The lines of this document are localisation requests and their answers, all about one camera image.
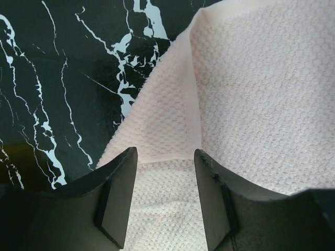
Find black marble pattern mat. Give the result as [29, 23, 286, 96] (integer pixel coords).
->
[1, 0, 212, 191]

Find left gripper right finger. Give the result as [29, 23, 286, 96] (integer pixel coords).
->
[194, 150, 334, 250]

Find pink towel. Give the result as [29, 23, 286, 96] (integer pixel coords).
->
[98, 1, 334, 250]

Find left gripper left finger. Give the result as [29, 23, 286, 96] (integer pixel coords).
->
[1, 147, 138, 250]

